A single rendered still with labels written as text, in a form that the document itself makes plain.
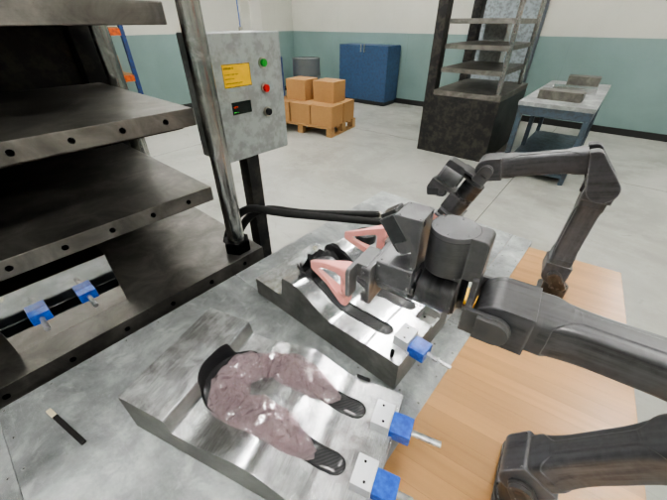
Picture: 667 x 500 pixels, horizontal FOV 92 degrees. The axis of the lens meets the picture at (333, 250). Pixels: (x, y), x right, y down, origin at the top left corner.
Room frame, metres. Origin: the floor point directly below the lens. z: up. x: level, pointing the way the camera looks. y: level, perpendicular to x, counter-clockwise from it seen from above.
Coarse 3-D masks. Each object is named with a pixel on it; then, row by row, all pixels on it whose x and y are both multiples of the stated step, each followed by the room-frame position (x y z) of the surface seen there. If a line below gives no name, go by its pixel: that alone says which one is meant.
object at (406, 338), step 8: (400, 328) 0.51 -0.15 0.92; (408, 328) 0.51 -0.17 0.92; (400, 336) 0.48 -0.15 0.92; (408, 336) 0.48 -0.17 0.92; (416, 336) 0.49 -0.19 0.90; (400, 344) 0.48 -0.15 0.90; (408, 344) 0.47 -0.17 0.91; (416, 344) 0.47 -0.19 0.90; (424, 344) 0.47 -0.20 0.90; (432, 344) 0.47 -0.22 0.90; (416, 352) 0.45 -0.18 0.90; (424, 352) 0.45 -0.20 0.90; (440, 360) 0.44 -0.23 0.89; (448, 368) 0.42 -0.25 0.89
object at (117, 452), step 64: (384, 192) 1.48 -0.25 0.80; (512, 256) 0.95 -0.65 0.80; (192, 320) 0.64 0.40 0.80; (256, 320) 0.64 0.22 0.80; (448, 320) 0.64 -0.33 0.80; (64, 384) 0.44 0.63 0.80; (128, 384) 0.44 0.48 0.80; (384, 384) 0.44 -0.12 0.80; (0, 448) 0.30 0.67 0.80; (64, 448) 0.30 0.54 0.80; (128, 448) 0.30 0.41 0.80
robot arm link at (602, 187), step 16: (592, 144) 0.76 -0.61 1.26; (480, 160) 0.85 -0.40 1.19; (496, 160) 0.81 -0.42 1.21; (512, 160) 0.80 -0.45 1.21; (528, 160) 0.79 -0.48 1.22; (544, 160) 0.77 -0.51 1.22; (560, 160) 0.75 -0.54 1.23; (576, 160) 0.73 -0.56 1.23; (592, 160) 0.71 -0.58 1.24; (608, 160) 0.74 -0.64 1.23; (496, 176) 0.81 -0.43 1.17; (512, 176) 0.80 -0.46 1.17; (592, 176) 0.70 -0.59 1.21; (608, 176) 0.69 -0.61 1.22; (592, 192) 0.69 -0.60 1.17; (608, 192) 0.68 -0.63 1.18
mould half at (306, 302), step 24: (288, 264) 0.82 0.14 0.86; (264, 288) 0.73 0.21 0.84; (288, 288) 0.66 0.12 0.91; (312, 288) 0.64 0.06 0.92; (360, 288) 0.68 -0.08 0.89; (288, 312) 0.66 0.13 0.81; (312, 312) 0.60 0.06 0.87; (336, 312) 0.59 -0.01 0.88; (384, 312) 0.59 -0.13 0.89; (408, 312) 0.58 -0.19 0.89; (336, 336) 0.54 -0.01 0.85; (360, 336) 0.51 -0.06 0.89; (384, 336) 0.51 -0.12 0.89; (432, 336) 0.56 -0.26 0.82; (360, 360) 0.49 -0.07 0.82; (384, 360) 0.45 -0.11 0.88; (408, 360) 0.46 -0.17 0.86
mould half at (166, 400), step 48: (192, 336) 0.49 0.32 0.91; (240, 336) 0.50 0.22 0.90; (144, 384) 0.37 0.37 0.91; (192, 384) 0.37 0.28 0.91; (336, 384) 0.40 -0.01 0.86; (192, 432) 0.30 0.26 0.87; (240, 432) 0.29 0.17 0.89; (336, 432) 0.31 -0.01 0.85; (240, 480) 0.24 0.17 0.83; (288, 480) 0.22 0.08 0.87; (336, 480) 0.23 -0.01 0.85
